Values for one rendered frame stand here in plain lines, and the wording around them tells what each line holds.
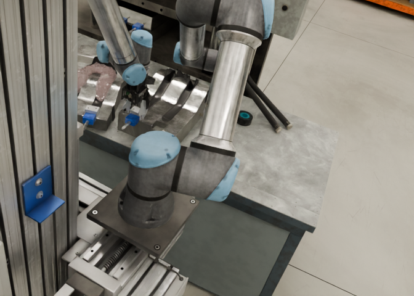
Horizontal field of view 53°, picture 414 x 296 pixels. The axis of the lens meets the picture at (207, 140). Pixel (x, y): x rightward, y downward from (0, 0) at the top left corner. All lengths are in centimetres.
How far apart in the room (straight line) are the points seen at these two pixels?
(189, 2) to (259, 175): 87
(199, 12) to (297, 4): 121
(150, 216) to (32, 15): 59
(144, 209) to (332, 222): 196
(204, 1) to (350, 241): 209
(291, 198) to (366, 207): 150
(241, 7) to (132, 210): 57
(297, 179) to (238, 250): 41
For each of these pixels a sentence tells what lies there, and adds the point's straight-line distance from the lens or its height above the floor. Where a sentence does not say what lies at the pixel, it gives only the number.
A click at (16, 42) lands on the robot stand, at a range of 71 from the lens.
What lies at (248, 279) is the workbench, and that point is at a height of 28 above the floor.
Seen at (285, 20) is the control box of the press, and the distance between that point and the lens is 224.
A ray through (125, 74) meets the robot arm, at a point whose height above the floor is 121.
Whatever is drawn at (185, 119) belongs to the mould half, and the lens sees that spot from 175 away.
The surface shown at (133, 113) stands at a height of 91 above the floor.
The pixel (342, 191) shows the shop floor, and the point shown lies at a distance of 314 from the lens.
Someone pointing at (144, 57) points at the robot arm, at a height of 118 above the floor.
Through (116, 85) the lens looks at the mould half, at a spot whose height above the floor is 90.
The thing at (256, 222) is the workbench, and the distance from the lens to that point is 175.
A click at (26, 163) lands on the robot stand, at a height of 132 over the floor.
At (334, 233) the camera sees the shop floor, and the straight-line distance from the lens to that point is 282.
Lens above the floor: 189
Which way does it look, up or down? 37 degrees down
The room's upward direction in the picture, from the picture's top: 14 degrees clockwise
